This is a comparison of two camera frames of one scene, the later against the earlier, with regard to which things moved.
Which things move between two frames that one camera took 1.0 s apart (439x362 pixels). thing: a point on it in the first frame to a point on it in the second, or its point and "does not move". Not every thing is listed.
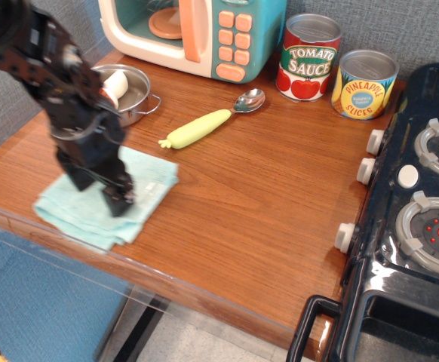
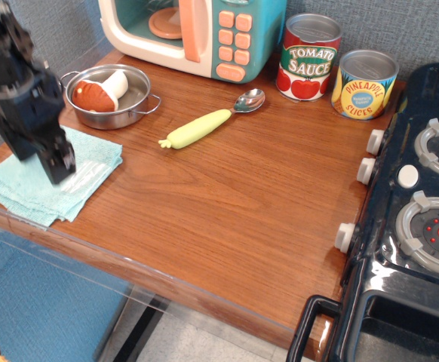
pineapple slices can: (364, 81) does not move
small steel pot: (136, 100) does not move
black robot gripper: (90, 142) to (29, 113)
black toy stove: (400, 297) does not move
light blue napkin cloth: (81, 213) to (24, 190)
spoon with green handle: (248, 102) does not move
